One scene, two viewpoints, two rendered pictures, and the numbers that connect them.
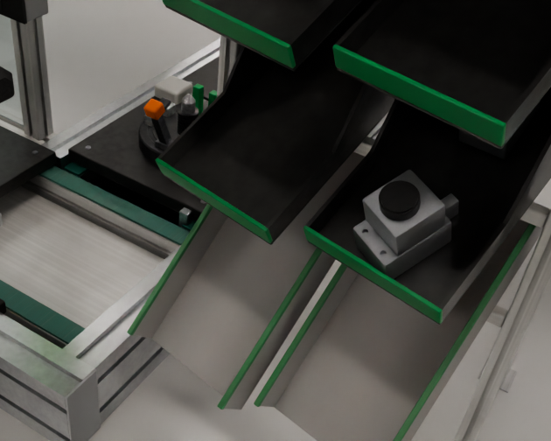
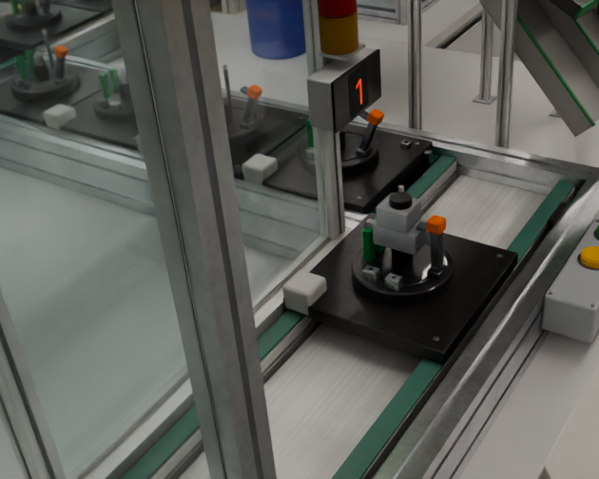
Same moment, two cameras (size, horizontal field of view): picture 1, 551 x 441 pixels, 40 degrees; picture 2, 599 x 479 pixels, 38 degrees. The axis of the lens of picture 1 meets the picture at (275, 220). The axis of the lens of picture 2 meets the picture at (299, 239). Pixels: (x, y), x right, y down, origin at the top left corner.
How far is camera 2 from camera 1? 1.64 m
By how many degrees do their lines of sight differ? 62
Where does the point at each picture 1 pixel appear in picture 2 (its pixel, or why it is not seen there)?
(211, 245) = (538, 78)
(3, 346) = (597, 200)
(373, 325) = not seen: hidden behind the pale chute
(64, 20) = not seen: outside the picture
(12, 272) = (495, 240)
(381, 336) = not seen: hidden behind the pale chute
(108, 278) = (484, 201)
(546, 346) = (454, 85)
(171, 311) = (567, 117)
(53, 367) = not seen: outside the picture
